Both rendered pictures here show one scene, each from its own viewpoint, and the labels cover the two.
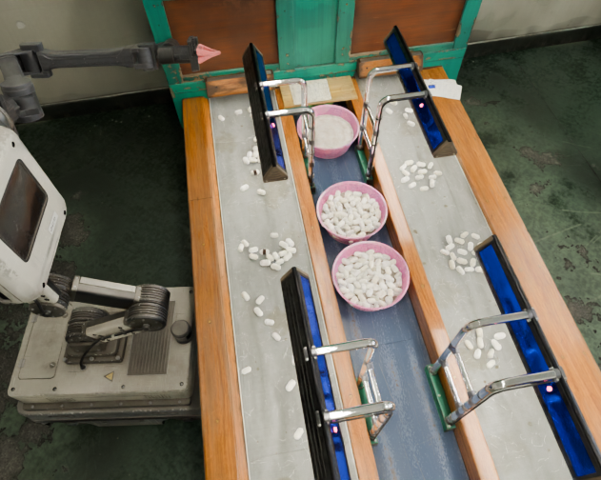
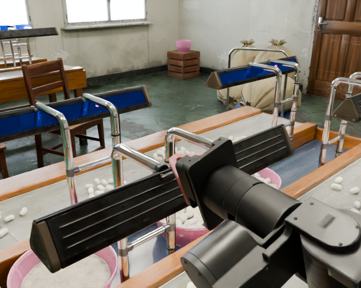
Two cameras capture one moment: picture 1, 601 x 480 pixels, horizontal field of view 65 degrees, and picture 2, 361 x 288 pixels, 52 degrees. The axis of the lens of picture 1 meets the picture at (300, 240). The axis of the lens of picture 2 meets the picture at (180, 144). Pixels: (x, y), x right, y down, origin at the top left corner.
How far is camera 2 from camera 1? 1.92 m
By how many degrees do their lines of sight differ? 87
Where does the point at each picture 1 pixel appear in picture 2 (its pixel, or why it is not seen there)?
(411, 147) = (64, 204)
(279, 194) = not seen: hidden behind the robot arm
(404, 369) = (280, 171)
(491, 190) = (104, 154)
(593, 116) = not seen: outside the picture
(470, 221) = not seen: hidden behind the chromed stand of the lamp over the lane
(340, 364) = (325, 170)
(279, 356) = not seen: outside the picture
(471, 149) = (55, 169)
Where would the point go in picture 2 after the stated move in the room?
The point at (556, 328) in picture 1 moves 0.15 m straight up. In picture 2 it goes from (198, 125) to (199, 98)
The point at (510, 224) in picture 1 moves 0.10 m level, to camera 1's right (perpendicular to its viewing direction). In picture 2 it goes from (133, 144) to (123, 138)
